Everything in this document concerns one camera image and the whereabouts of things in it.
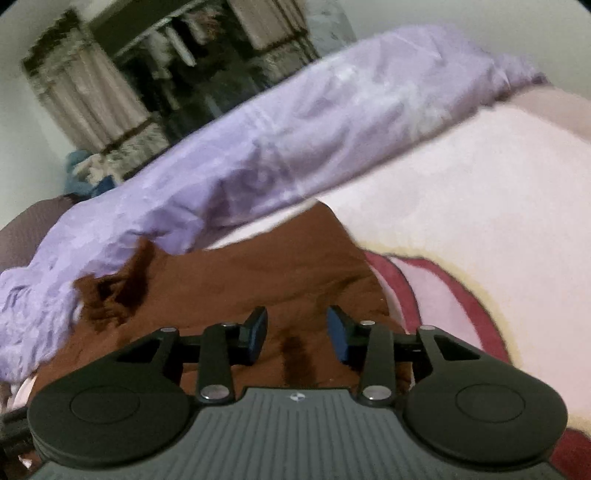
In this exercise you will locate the grey covered fan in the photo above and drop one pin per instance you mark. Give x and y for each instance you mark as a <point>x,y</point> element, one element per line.
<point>333,23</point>

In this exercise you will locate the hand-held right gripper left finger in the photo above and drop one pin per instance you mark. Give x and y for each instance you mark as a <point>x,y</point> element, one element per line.
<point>255,333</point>

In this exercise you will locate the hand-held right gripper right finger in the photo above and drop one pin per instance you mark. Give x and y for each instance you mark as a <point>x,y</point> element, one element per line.
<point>338,336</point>

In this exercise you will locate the brown garment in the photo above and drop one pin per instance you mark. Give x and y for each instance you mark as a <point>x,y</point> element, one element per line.
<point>258,277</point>

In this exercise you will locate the blue cloth bundle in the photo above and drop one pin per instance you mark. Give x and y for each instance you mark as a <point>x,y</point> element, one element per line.
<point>85,173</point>

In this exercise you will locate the maroon pillow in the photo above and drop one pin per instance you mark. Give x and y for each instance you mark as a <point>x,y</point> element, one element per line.
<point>27,230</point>

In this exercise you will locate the pink printed bed sheet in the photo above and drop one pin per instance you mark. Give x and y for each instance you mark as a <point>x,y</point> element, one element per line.
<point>461,212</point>

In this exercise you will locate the purple quilt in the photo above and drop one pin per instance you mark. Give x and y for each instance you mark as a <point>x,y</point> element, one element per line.
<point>258,152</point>

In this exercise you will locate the beige striped curtain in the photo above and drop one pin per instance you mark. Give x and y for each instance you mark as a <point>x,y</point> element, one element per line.
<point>270,23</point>
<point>85,104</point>

